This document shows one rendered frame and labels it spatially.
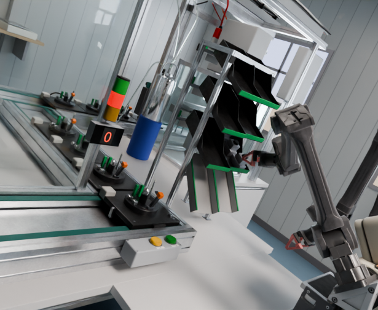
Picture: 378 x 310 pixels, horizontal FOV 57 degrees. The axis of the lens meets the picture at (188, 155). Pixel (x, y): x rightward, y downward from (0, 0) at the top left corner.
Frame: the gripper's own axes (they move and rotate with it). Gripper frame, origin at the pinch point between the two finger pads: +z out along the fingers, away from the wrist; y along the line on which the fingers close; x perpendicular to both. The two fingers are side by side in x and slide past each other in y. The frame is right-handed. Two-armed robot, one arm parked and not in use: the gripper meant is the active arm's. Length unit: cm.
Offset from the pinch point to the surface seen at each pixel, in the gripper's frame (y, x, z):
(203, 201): 15.5, 20.1, 12.2
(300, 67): -112, -78, 44
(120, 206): 54, 22, 17
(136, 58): -146, -148, 324
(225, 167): 13.6, 4.8, 2.3
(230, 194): -4.2, 16.9, 13.7
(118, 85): 65, -20, 8
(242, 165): 0.7, 3.2, 3.8
